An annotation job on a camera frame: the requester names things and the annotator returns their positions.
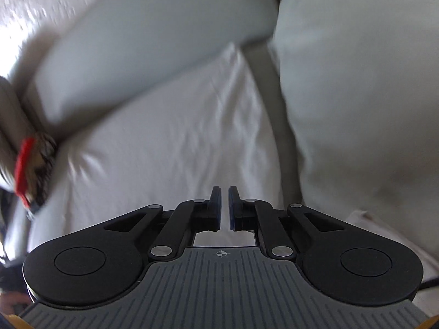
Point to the white sweatshirt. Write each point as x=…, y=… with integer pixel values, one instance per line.
x=171, y=137

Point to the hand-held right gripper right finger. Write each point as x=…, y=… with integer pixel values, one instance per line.
x=233, y=214

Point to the pile of folded clothes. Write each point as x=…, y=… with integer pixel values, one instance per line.
x=43, y=174

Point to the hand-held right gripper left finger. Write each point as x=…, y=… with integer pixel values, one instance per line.
x=216, y=212

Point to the olive cushion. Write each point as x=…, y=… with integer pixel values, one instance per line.
x=12, y=126

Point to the red garment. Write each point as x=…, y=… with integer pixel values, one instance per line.
x=24, y=164

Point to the grey sofa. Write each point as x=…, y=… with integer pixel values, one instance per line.
x=343, y=92

